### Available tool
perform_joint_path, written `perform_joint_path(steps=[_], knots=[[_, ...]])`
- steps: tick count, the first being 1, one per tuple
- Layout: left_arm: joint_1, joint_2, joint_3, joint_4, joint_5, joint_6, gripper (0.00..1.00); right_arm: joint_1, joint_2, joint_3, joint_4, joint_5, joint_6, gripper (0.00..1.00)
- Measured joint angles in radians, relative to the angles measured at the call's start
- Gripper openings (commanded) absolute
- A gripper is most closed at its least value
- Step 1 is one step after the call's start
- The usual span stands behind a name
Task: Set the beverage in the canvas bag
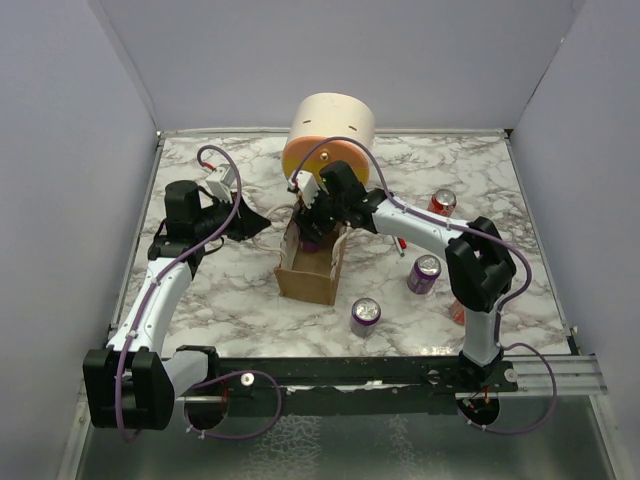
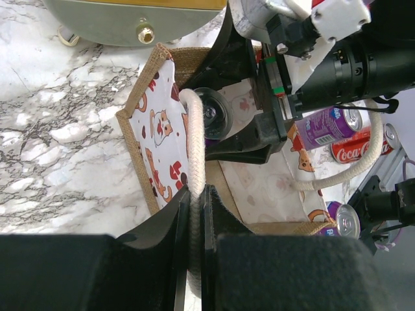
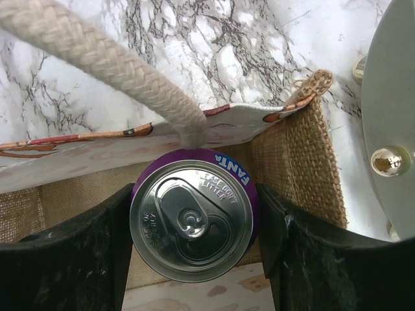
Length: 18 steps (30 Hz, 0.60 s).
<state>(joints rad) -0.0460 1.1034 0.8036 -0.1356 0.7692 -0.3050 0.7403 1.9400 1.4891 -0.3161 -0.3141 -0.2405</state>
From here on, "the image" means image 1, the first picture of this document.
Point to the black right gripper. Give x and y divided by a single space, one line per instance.
305 217

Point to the red cola can back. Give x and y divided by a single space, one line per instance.
443 202

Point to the purple Fanta can front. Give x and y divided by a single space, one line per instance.
365 315

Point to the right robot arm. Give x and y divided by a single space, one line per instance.
480 267

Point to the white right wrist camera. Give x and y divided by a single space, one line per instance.
304 185

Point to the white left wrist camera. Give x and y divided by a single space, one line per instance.
221 181

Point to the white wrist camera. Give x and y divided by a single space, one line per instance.
221 181
304 185

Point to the purple Fanta can back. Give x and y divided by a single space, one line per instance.
309 247

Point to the round cream drawer cabinet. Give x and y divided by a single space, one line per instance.
317 136

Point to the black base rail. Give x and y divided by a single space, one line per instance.
345 386

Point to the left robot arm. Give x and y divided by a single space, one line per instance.
128 384

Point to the red cola can front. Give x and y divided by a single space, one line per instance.
457 313

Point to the purple fanta can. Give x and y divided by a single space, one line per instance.
309 247
423 274
365 315

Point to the red cola can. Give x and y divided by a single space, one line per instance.
457 313
443 202

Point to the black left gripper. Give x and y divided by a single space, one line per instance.
248 222

